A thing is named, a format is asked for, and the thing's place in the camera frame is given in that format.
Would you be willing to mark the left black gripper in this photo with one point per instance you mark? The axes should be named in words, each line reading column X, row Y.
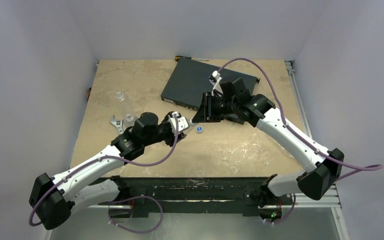
column 171, row 140

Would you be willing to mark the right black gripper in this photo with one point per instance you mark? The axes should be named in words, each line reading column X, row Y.
column 207, row 108

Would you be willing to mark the clear plastic bottle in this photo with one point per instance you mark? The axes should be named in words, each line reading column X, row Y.
column 124, row 104
column 129, row 120
column 186, row 130

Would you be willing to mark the blue white bottle cap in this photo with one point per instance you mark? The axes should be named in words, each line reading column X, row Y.
column 199, row 129
column 192, row 123

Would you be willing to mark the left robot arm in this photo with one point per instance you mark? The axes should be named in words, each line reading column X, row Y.
column 54, row 198

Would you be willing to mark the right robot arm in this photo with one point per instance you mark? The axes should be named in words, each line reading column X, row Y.
column 318, row 174

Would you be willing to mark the black flat electronics box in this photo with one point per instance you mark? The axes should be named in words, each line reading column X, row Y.
column 190, row 80

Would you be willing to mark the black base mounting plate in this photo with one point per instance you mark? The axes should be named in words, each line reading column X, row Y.
column 141, row 196

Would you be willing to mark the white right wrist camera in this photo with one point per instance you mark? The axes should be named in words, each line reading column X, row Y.
column 215, row 79

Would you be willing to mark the red handled adjustable wrench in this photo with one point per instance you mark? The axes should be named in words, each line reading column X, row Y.
column 118, row 124

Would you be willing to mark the aluminium frame rail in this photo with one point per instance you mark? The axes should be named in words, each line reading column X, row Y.
column 329, row 200

